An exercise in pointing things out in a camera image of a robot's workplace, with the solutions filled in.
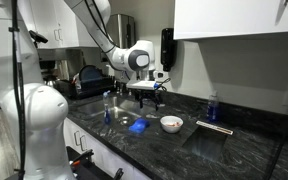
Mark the white lower cabinet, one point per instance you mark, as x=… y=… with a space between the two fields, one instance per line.
x=100 y=156

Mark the clear plastic scrap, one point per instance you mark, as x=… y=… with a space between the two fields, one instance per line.
x=161 y=105
x=152 y=116

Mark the metal sink drain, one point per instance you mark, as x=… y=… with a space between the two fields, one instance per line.
x=124 y=120

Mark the stainless steel sink basin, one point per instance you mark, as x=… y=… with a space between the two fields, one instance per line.
x=90 y=107

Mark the orange food pieces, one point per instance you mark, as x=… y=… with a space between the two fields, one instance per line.
x=174 y=125

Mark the clear pump bottle blue liquid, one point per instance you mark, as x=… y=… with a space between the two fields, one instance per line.
x=107 y=116

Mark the black dish rack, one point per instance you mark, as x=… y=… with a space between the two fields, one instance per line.
x=94 y=88

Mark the blue sponge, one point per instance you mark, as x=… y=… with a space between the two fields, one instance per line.
x=139 y=126

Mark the blue dish soap bottle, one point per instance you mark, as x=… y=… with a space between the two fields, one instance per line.
x=212 y=111

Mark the long white label strip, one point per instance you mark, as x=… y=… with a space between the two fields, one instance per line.
x=214 y=127

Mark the black camera on pole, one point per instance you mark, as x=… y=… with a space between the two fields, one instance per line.
x=39 y=36

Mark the blue plate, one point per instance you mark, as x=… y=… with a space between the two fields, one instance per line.
x=90 y=74

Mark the light grey wrist camera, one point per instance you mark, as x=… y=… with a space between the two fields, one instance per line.
x=140 y=85

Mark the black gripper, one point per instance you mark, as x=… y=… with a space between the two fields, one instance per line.
x=149 y=93

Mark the black wall soap dispenser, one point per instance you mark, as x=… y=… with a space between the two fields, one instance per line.
x=168 y=50

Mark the white bowl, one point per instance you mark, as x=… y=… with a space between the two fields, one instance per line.
x=171 y=129

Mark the white corner upper cabinet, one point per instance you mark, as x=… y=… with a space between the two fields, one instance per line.
x=64 y=23

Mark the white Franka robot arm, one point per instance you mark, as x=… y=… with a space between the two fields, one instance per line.
x=44 y=110

